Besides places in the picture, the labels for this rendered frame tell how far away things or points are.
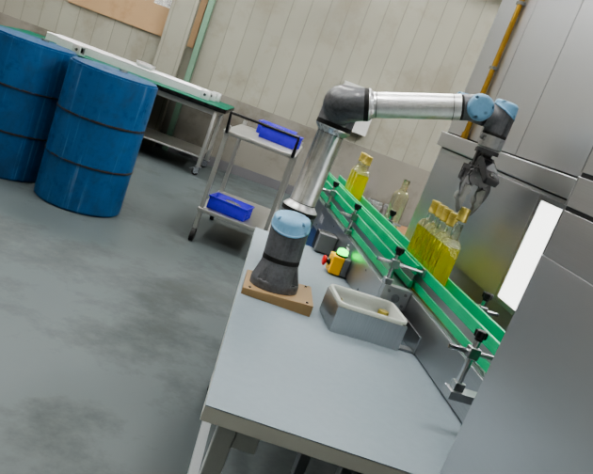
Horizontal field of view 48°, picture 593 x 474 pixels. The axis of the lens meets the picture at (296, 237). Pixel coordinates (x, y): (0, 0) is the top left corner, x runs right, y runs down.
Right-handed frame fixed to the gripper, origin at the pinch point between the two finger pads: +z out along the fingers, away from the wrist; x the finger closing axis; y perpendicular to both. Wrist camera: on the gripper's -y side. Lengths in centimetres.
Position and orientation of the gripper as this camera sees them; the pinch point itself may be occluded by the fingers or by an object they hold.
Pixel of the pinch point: (465, 211)
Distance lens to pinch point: 214.1
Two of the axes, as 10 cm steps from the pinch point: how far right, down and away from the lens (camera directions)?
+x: -9.3, -3.0, -2.3
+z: -3.4, 9.1, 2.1
